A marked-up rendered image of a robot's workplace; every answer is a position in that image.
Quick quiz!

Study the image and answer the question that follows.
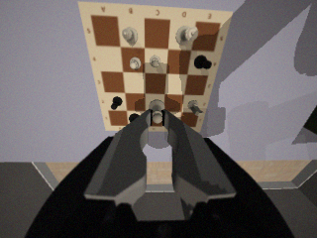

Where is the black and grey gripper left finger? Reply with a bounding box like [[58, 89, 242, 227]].
[[25, 109, 153, 238]]

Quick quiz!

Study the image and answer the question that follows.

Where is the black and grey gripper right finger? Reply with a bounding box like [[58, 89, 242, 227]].
[[161, 109, 295, 238]]

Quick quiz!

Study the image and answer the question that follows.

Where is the white pawn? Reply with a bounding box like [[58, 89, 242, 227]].
[[130, 58, 141, 69], [150, 56, 160, 67], [149, 99, 164, 124]]

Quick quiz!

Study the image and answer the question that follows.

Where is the brown and cream chessboard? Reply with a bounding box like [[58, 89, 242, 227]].
[[78, 1, 233, 132]]

